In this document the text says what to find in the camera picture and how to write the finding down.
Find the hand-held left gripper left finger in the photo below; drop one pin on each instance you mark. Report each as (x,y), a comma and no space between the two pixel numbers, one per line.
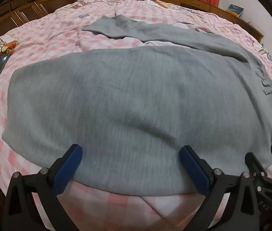
(66,170)

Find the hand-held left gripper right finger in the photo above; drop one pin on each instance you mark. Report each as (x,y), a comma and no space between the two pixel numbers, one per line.
(196,170)

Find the pink checked cartoon blanket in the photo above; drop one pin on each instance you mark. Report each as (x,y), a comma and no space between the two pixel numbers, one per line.
(54,36)

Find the blue book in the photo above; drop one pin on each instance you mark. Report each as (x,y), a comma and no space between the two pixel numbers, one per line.
(234,10)

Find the long wooden cabinet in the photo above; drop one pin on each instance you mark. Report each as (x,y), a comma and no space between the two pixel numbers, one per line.
(193,2)

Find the dark wooden headboard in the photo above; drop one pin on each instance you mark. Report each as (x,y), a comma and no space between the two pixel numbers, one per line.
(17,7)

